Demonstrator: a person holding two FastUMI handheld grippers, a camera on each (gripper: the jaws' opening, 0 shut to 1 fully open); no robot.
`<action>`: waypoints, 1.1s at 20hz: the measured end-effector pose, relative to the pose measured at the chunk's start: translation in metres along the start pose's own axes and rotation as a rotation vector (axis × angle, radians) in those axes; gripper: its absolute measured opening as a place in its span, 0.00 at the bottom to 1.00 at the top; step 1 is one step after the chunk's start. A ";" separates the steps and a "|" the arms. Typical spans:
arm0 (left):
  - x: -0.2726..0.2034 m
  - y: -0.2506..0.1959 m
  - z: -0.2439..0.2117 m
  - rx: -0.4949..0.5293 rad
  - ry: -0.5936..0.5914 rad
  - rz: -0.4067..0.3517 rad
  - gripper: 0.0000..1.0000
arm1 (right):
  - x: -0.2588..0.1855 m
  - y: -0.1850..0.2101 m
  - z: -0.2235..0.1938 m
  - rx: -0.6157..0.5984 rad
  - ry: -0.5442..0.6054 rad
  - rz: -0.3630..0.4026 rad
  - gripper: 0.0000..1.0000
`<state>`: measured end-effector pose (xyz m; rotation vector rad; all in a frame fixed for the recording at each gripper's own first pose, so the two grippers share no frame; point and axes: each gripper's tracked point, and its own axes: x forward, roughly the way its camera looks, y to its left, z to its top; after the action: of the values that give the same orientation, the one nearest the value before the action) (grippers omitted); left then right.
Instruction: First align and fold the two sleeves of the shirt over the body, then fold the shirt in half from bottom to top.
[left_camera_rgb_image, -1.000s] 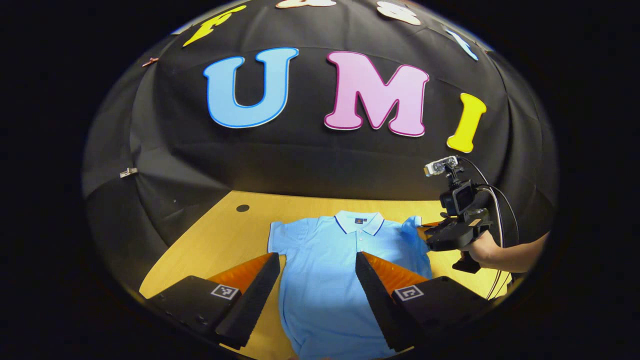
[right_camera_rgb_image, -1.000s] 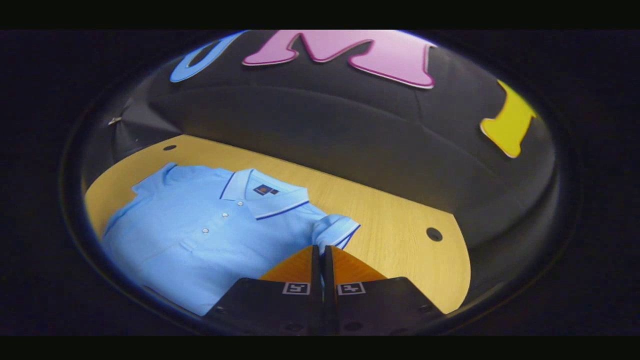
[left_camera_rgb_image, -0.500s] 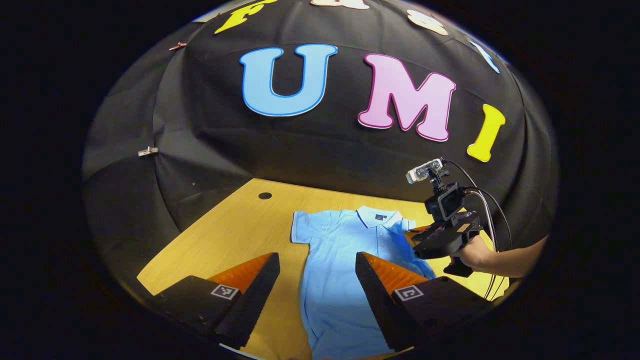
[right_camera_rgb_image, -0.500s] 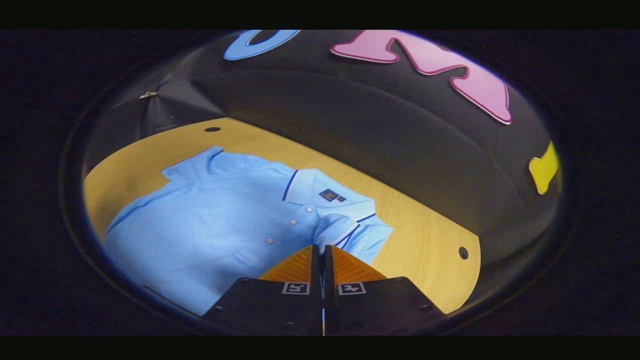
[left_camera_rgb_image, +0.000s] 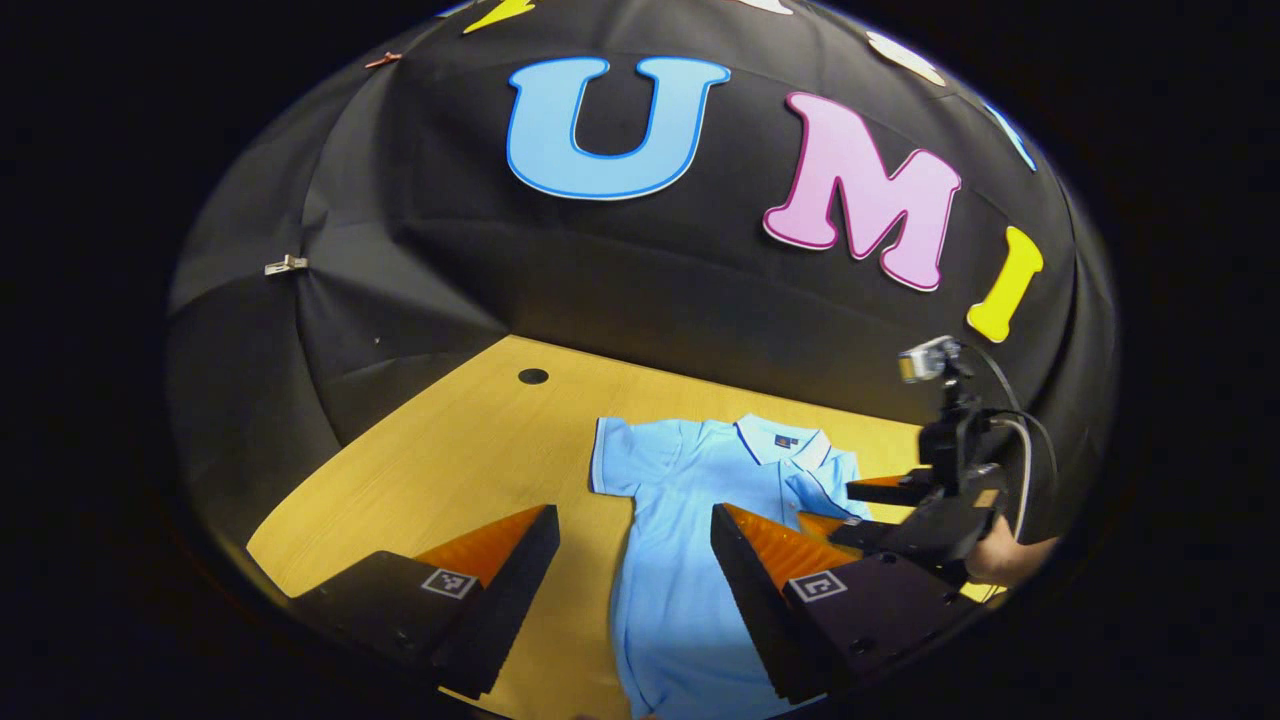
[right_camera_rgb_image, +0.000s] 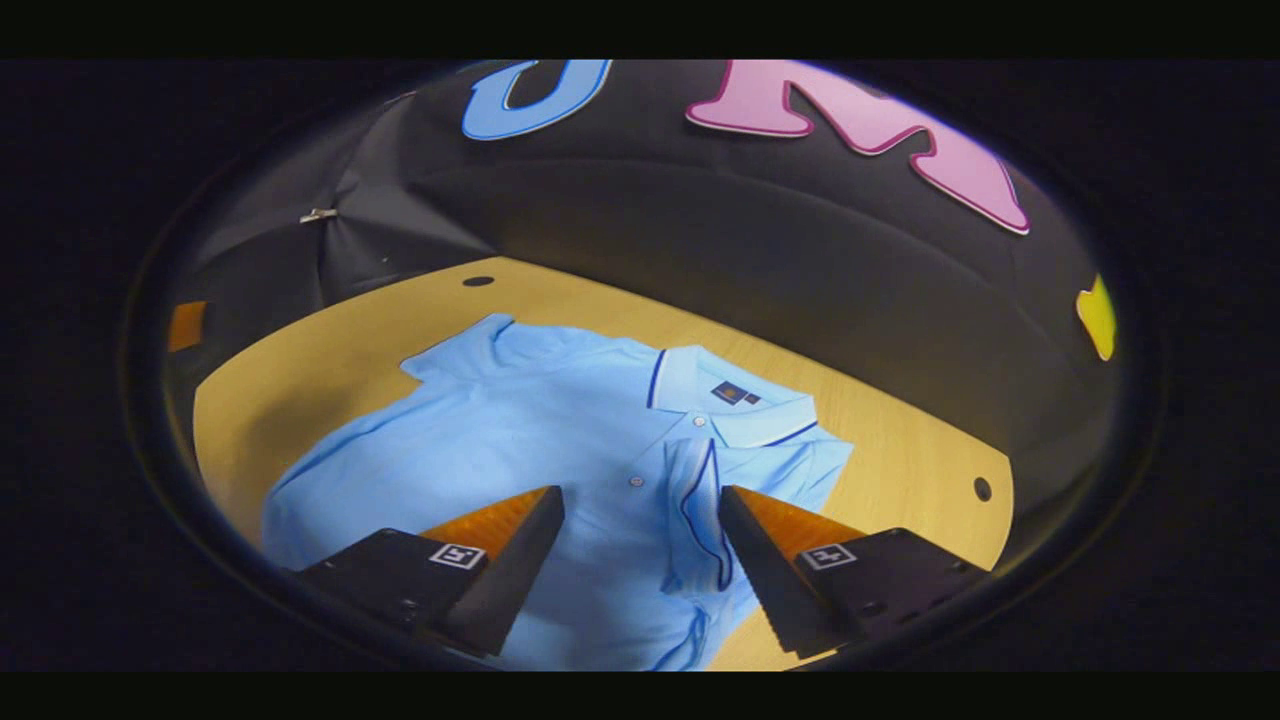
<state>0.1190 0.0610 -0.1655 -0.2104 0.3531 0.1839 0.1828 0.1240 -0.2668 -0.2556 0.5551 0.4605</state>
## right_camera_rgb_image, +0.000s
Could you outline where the black backdrop cloth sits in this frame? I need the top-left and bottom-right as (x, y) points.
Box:
(165, 58), (1126, 521)

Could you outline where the light blue T-shirt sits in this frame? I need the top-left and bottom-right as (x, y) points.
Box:
(260, 313), (856, 673)

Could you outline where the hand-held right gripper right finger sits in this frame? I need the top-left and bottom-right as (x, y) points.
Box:
(718, 485), (993, 661)

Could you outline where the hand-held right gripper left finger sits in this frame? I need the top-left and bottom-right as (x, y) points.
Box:
(288, 485), (567, 659)

